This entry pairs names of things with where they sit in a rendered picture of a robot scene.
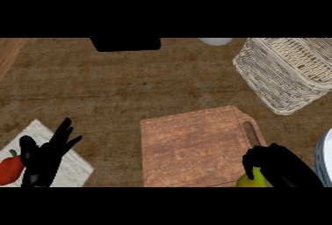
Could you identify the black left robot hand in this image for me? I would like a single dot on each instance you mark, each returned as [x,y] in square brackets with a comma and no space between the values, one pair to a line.
[41,159]

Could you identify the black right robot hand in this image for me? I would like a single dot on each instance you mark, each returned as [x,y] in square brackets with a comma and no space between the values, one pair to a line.
[280,164]

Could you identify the yellow-green pear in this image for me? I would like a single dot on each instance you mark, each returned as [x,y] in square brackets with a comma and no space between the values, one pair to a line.
[253,180]

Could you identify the brown wooden cutting board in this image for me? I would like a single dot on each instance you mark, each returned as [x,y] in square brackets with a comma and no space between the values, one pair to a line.
[194,148]

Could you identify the white wicker basket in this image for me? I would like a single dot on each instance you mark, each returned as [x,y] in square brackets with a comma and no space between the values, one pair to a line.
[286,73]

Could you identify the white cloth placemat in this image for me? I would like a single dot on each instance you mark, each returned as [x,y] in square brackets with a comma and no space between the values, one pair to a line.
[69,167]

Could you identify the red bell pepper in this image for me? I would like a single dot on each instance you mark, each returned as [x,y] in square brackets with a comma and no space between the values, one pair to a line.
[8,171]

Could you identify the white plate with blue rim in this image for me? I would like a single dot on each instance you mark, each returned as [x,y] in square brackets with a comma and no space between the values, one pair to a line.
[324,158]

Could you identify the black box appliance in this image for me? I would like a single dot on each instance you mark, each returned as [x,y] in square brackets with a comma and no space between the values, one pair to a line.
[125,44]

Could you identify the white round object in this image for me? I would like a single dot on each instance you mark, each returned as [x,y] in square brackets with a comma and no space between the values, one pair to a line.
[215,41]

